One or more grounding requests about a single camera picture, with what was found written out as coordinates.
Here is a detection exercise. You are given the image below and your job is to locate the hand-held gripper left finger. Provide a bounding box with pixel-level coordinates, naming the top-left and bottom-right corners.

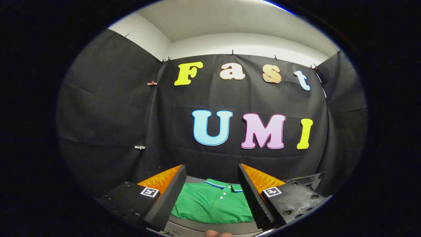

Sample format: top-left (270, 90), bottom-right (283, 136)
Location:
top-left (95, 165), bottom-right (187, 232)

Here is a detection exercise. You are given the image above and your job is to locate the black backdrop cloth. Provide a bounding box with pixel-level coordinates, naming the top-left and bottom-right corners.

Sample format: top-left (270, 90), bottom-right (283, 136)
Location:
top-left (56, 28), bottom-right (368, 198)

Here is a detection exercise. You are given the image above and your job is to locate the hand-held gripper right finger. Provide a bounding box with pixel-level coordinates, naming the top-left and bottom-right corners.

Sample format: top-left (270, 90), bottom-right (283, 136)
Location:
top-left (237, 164), bottom-right (331, 230)

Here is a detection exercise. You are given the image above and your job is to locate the green polo shirt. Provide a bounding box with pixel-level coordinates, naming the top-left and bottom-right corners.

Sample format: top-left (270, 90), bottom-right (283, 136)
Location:
top-left (171, 179), bottom-right (255, 225)

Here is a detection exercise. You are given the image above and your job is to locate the row of small black clips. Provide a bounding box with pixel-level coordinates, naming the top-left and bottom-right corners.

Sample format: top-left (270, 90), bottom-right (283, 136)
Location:
top-left (122, 33), bottom-right (341, 71)

